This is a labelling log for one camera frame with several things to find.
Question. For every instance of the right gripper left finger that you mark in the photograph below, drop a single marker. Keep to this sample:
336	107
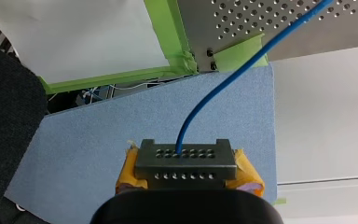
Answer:
130	177

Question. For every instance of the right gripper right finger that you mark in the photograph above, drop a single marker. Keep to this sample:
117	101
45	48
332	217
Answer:
245	174

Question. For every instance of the black panel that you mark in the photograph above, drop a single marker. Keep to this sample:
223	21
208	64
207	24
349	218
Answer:
6	124

